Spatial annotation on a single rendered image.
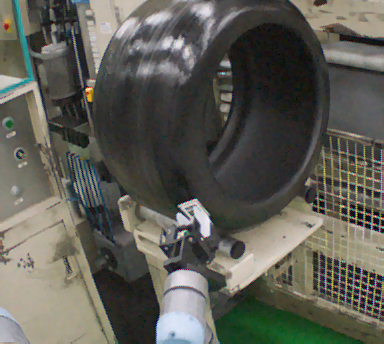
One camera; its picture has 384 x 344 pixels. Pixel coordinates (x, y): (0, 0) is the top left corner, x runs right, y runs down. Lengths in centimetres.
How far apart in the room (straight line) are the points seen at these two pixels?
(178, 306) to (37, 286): 88
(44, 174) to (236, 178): 56
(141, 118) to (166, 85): 8
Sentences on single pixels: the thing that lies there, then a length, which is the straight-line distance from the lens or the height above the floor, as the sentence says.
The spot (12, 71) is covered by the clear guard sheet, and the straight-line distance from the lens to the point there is 152.
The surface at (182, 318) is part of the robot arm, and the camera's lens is 86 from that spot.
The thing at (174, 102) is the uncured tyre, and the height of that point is 129.
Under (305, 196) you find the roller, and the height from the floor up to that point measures 91.
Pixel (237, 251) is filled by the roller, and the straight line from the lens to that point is 125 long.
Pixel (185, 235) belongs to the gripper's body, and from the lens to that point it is 98.
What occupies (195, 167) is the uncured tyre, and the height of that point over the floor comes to 115.
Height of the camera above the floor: 162
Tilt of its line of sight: 24 degrees down
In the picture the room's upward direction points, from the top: 10 degrees counter-clockwise
